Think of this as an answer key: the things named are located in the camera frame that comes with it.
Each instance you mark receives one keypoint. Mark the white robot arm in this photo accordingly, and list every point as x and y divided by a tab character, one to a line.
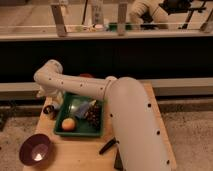
139	132

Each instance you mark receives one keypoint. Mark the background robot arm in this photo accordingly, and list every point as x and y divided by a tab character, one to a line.
157	11

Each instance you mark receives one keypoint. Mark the small metal cup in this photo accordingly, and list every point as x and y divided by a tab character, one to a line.
50	112

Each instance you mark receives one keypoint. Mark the dark grape bunch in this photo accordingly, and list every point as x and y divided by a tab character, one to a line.
93	116

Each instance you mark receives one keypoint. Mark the blue sponge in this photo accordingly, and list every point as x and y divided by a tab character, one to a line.
82	109

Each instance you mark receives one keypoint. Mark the green plastic tray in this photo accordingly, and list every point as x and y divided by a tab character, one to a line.
83	128

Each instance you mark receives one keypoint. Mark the orange fruit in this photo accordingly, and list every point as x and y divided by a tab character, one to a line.
68	124

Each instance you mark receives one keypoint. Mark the black rectangular remote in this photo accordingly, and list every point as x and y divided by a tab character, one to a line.
118	163

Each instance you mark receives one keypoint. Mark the purple bowl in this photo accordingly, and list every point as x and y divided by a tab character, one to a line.
35	149

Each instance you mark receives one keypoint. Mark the black handled dish brush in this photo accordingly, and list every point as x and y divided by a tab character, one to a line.
107	146

